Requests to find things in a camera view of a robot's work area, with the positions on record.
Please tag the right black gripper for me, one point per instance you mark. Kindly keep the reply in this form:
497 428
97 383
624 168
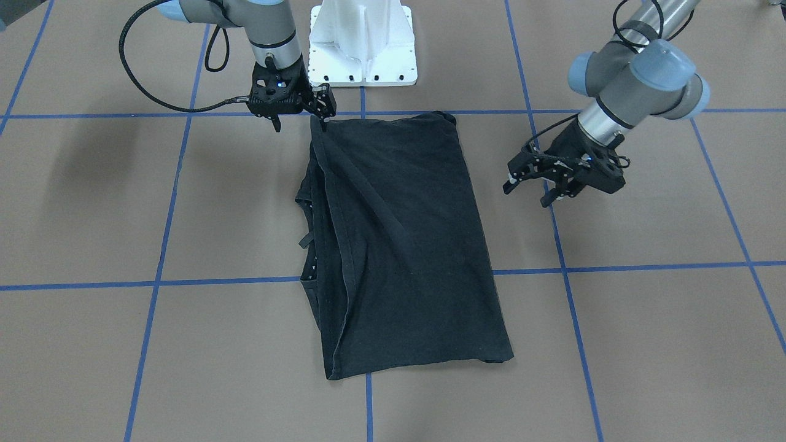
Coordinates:
323 102

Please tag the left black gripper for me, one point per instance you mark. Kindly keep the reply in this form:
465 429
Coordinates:
566 149

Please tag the black graphic t-shirt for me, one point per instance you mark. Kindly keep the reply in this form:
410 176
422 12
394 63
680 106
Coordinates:
397 269

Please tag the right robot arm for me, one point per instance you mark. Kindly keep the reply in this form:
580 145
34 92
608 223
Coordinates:
269 26

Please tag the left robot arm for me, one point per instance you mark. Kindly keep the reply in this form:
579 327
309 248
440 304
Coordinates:
638 73

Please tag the brown paper table cover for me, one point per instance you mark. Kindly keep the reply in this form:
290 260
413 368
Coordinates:
150 259

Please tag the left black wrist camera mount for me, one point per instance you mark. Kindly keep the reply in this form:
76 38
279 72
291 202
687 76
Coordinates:
602 170

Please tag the white pedestal column base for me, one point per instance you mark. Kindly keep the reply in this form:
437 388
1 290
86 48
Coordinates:
362 44

